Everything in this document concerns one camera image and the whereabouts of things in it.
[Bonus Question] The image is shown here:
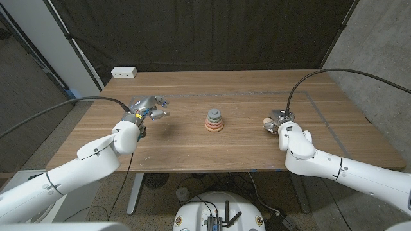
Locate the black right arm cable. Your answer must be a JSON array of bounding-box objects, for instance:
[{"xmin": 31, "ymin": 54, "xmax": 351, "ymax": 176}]
[{"xmin": 284, "ymin": 68, "xmax": 411, "ymax": 116}]

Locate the black floor fan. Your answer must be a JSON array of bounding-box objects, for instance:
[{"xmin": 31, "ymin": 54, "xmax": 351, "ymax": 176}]
[{"xmin": 143, "ymin": 173, "xmax": 170, "ymax": 189}]

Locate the grey table leg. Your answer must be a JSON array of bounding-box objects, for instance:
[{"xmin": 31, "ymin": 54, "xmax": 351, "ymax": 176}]
[
  {"xmin": 126, "ymin": 173, "xmax": 145, "ymax": 216},
  {"xmin": 288, "ymin": 171, "xmax": 311, "ymax": 214}
]

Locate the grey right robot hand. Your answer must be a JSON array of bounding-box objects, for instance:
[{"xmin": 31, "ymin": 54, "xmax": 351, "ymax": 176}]
[{"xmin": 263, "ymin": 108, "xmax": 295, "ymax": 134}]

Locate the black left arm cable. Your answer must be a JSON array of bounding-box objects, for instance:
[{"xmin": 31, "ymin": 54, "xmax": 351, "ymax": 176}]
[{"xmin": 0, "ymin": 96, "xmax": 132, "ymax": 139}]

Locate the black backdrop cloth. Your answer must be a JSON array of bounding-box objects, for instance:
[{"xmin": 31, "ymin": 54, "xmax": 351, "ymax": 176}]
[{"xmin": 49, "ymin": 0, "xmax": 359, "ymax": 86}]

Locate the black backdrop stand pole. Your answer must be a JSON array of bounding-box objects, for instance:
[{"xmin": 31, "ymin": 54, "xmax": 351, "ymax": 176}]
[
  {"xmin": 319, "ymin": 0, "xmax": 360, "ymax": 69},
  {"xmin": 42, "ymin": 0, "xmax": 106, "ymax": 91}
]

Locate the thin black hanging cable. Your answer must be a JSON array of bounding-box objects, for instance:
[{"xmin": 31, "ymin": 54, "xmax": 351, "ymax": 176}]
[{"xmin": 107, "ymin": 152, "xmax": 134, "ymax": 222}]

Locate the white power strip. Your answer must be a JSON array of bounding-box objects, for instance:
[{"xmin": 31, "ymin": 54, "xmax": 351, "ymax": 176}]
[{"xmin": 110, "ymin": 66, "xmax": 138, "ymax": 79}]

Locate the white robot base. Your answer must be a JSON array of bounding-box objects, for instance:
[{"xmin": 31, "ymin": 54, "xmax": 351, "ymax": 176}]
[{"xmin": 173, "ymin": 191, "xmax": 266, "ymax": 231}]

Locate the black floor power adapter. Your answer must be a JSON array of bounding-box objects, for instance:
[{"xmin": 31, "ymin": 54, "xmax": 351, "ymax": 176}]
[{"xmin": 266, "ymin": 211, "xmax": 297, "ymax": 231}]

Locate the white floor cable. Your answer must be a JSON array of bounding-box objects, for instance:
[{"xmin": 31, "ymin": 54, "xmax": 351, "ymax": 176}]
[{"xmin": 247, "ymin": 172, "xmax": 281, "ymax": 215}]

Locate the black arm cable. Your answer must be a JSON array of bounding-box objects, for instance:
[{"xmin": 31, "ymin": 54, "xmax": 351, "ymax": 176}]
[
  {"xmin": 284, "ymin": 68, "xmax": 411, "ymax": 116},
  {"xmin": 0, "ymin": 96, "xmax": 132, "ymax": 139}
]

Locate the grey box with antennas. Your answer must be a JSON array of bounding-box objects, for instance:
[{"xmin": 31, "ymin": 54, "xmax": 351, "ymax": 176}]
[{"xmin": 207, "ymin": 200, "xmax": 242, "ymax": 231}]

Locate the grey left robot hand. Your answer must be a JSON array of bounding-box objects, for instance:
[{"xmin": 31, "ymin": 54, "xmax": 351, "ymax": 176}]
[{"xmin": 121, "ymin": 95, "xmax": 170, "ymax": 125}]

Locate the grey round floor object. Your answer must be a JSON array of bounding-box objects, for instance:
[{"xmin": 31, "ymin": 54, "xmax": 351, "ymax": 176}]
[{"xmin": 175, "ymin": 187, "xmax": 191, "ymax": 202}]

